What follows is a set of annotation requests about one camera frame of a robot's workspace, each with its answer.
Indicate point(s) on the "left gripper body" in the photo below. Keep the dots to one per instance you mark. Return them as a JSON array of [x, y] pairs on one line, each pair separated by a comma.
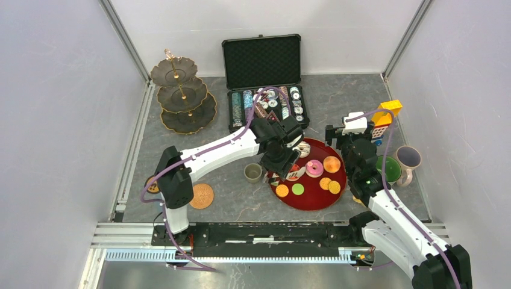
[[280, 162]]

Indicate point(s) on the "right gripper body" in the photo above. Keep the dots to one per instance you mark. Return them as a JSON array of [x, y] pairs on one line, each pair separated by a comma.
[[344, 142]]

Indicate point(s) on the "red frosted donut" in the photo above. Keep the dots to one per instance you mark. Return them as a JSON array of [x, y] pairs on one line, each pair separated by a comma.
[[295, 173]]

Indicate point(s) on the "pink frosted donut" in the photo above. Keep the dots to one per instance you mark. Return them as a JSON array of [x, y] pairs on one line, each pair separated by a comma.
[[314, 168]]

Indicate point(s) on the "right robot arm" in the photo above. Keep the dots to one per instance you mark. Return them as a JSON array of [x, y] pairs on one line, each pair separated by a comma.
[[428, 260]]

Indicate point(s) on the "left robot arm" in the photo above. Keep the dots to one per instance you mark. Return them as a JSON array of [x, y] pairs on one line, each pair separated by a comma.
[[177, 171]]

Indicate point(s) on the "white striped donut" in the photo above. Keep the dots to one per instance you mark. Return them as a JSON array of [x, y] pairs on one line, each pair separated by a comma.
[[304, 148]]

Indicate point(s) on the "toy block tower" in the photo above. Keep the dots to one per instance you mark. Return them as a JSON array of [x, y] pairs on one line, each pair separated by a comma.
[[382, 120]]

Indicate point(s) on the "orange peach bun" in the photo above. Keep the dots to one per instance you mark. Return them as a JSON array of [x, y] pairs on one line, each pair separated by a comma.
[[331, 164]]

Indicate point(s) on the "green bowl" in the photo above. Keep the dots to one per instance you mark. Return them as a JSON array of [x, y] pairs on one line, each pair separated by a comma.
[[392, 170]]

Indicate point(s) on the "small grey-green cup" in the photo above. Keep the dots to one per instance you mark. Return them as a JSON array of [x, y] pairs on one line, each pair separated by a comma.
[[253, 172]]

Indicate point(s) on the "orange waffle biscuit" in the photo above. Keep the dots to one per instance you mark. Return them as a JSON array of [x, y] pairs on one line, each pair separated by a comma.
[[334, 187]]

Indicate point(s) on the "beige purple mug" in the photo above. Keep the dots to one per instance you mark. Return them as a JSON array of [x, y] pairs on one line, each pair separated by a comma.
[[409, 159]]

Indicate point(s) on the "orange round biscuit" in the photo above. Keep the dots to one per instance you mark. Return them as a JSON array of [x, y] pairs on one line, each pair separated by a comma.
[[324, 183]]

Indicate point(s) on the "yellow round cookie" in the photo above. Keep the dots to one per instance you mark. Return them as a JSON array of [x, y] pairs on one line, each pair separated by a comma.
[[281, 190]]

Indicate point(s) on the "yellow cup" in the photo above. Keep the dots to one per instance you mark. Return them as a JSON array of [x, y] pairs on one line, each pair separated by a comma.
[[357, 200]]

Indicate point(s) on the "red round tray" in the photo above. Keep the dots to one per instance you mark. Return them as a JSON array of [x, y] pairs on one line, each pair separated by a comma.
[[314, 198]]

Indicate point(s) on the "green macaron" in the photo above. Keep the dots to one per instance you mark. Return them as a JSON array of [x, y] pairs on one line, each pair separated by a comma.
[[297, 189]]

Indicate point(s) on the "black poker chip case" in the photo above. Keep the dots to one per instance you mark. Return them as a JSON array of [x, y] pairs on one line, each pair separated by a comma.
[[252, 64]]

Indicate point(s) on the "three-tier dessert stand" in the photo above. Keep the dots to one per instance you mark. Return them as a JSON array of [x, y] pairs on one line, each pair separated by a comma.
[[187, 105]]

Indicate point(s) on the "woven coaster front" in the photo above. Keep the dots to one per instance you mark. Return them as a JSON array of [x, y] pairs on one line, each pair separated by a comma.
[[203, 196]]

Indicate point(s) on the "orange black coaster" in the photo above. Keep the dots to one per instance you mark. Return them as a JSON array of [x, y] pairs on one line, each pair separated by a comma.
[[153, 188]]

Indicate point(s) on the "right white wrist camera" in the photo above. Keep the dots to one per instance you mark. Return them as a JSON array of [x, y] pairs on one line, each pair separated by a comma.
[[355, 126]]

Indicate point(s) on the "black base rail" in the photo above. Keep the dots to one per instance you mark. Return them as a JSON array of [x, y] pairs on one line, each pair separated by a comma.
[[203, 244]]

